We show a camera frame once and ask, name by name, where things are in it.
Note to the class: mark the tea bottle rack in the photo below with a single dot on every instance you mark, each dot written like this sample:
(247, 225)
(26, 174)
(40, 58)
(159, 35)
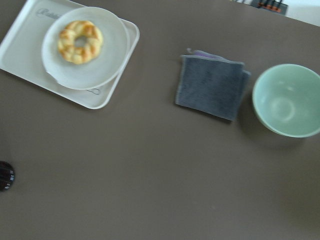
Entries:
(7, 176)

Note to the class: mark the cream serving tray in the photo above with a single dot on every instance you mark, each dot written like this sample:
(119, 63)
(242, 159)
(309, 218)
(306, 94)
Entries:
(20, 52)

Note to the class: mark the grey folded cloth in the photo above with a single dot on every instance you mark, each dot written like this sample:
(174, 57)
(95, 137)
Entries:
(211, 84)

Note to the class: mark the white round plate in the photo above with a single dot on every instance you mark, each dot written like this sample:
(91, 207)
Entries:
(98, 71)

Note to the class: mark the green bowl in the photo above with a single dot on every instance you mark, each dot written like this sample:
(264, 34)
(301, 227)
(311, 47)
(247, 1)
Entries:
(286, 100)

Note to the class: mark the braided ring bread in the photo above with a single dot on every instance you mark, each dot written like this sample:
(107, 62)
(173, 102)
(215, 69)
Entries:
(80, 42)

